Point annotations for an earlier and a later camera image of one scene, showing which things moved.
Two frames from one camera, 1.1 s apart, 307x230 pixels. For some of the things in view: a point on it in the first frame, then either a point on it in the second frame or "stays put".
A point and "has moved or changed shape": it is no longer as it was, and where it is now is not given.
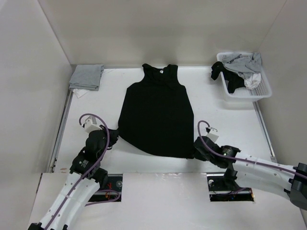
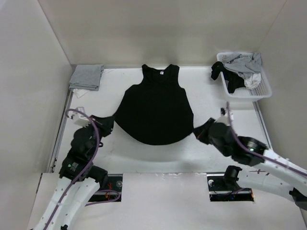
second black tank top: (235, 79) stays put
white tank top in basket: (252, 82) stays put
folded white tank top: (79, 92) stays put
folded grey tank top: (87, 76) stays put
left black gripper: (113, 136) -> (106, 123)
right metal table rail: (265, 132) stays put
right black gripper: (197, 155) -> (201, 131)
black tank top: (156, 115) has moved or changed shape
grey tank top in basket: (246, 64) stays put
